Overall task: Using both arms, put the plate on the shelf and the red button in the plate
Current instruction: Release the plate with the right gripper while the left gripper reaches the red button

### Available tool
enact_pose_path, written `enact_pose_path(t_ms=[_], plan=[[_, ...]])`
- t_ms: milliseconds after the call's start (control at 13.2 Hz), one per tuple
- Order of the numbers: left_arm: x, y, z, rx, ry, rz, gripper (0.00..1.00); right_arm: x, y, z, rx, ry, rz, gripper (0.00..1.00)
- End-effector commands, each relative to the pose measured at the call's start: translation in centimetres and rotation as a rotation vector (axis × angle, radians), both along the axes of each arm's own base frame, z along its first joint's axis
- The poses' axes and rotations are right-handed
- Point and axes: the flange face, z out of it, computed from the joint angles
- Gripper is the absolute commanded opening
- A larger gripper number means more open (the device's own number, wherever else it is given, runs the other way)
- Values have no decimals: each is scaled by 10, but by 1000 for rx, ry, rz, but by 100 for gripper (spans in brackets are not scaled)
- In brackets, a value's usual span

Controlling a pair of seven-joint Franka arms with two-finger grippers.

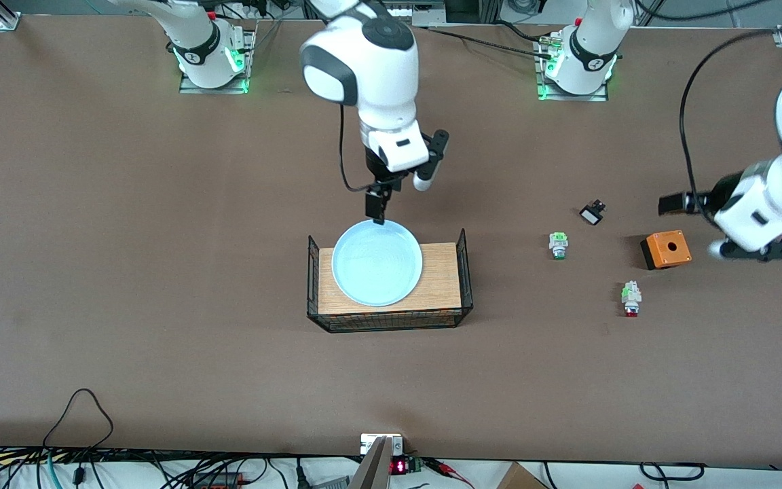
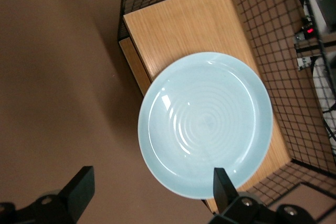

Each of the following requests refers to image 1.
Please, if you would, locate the light blue plate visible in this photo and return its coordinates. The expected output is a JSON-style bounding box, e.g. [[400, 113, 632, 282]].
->
[[331, 219, 424, 308]]

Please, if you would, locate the red push button switch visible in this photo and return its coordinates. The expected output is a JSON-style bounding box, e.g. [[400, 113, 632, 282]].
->
[[621, 280, 643, 319]]

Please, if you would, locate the wooden board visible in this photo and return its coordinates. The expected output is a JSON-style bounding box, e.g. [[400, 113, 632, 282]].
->
[[318, 242, 463, 316]]

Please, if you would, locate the brown cardboard box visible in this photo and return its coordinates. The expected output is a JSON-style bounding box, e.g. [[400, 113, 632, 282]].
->
[[496, 462, 549, 489]]

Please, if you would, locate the orange button enclosure box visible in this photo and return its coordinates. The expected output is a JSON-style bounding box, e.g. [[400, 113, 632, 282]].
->
[[640, 230, 692, 271]]

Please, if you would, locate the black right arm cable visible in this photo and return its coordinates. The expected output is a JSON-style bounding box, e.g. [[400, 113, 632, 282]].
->
[[338, 102, 375, 195]]

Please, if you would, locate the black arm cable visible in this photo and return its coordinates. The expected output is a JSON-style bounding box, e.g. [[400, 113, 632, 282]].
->
[[338, 102, 375, 195], [679, 30, 782, 221]]

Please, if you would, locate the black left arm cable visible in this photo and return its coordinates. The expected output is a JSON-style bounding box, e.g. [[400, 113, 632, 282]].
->
[[679, 30, 782, 221]]

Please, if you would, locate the black wire mesh basket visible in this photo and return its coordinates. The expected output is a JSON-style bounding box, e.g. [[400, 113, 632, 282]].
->
[[307, 228, 474, 333]]

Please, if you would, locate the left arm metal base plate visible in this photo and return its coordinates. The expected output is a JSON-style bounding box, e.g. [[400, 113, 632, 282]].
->
[[537, 34, 610, 103]]

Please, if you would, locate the black cable across table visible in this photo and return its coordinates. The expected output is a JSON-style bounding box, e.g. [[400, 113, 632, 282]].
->
[[425, 26, 555, 60]]

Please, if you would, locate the metal frame with white light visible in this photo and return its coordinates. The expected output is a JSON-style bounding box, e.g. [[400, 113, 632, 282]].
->
[[391, 0, 446, 28]]

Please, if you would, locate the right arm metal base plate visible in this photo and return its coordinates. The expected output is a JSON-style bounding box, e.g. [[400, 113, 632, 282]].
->
[[179, 27, 257, 94]]

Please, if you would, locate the grey metal camera mount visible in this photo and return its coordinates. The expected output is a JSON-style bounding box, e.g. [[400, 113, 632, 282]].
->
[[350, 433, 404, 489]]

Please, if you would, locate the black oval cable loop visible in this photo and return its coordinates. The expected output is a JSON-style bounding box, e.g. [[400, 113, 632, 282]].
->
[[639, 462, 705, 482]]

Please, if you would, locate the red wire pair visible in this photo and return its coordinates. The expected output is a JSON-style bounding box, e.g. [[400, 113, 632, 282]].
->
[[425, 458, 474, 489]]

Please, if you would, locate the black looped thin cable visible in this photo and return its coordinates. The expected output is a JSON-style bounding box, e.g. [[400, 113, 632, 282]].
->
[[41, 388, 115, 450]]

